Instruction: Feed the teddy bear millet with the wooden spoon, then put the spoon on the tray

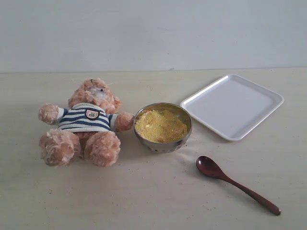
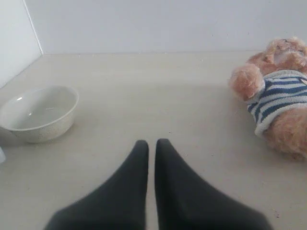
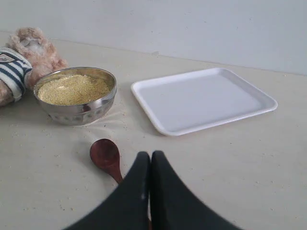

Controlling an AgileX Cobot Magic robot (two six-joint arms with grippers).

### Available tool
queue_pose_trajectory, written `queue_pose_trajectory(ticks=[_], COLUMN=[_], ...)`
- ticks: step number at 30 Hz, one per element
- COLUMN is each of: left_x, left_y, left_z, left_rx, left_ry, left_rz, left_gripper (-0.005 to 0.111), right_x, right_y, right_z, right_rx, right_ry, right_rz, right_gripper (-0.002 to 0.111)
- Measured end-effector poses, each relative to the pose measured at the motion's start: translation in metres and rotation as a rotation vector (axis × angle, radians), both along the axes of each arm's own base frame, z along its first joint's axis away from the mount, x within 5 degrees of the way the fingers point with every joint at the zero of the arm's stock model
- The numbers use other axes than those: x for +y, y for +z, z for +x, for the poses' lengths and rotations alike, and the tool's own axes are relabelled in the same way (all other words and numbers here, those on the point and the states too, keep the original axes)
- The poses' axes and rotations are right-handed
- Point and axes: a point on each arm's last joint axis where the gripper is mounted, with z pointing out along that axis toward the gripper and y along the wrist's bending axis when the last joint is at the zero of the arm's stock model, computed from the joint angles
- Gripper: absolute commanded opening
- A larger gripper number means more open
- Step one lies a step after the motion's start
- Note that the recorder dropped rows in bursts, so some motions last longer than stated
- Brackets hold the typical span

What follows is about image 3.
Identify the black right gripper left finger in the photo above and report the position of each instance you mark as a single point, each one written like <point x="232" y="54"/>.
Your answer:
<point x="126" y="208"/>

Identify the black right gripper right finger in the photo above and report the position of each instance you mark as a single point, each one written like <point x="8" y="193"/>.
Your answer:
<point x="173" y="206"/>

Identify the dark red wooden spoon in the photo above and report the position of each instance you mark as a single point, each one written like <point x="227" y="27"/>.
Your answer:
<point x="105" y="155"/>

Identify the plush bear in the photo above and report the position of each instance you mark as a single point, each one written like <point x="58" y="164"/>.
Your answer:
<point x="26" y="57"/>

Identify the white plastic tray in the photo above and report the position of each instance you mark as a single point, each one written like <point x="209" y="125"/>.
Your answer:
<point x="189" y="102"/>

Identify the steel bowl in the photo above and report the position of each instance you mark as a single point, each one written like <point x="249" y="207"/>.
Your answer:
<point x="82" y="114"/>

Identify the yellow millet grain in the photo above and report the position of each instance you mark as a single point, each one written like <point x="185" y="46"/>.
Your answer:
<point x="73" y="90"/>

